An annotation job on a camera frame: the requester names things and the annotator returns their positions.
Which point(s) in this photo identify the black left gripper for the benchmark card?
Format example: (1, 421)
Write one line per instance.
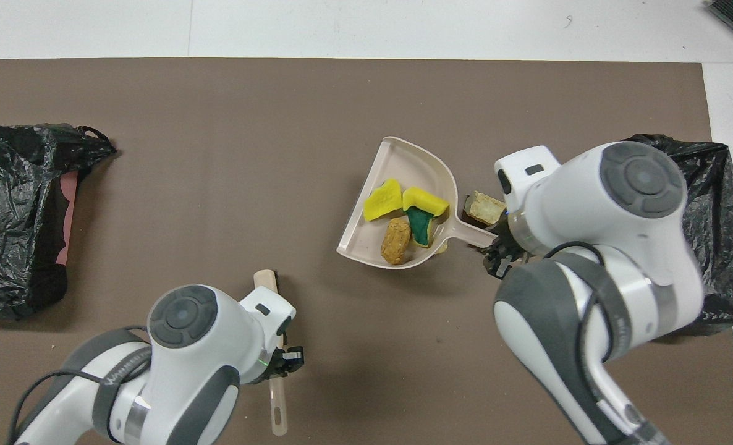
(266, 368)

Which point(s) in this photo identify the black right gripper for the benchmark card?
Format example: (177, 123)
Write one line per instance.
(504, 253)

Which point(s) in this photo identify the beige hand brush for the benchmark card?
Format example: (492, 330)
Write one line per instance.
(278, 408)

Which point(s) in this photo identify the yellow sponge with green layer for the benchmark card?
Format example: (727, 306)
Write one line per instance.
(425, 201)

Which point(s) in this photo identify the brown rounded sponge lump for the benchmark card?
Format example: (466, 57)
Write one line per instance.
(396, 241)

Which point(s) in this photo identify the plain yellow sponge chunk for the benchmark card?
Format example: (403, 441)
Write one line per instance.
(383, 200)

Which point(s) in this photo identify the beige plastic dustpan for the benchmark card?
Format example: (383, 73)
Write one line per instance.
(397, 167)

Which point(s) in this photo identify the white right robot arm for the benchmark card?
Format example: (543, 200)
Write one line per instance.
(589, 204)

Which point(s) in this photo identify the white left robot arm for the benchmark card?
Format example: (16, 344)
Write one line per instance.
(187, 371)

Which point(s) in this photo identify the black bag lined bin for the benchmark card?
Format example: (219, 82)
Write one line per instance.
(719, 235)

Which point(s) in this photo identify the black bag bin pink rim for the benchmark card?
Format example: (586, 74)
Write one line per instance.
(8, 247)

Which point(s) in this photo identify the brown table mat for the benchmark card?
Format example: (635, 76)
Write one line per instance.
(218, 154)

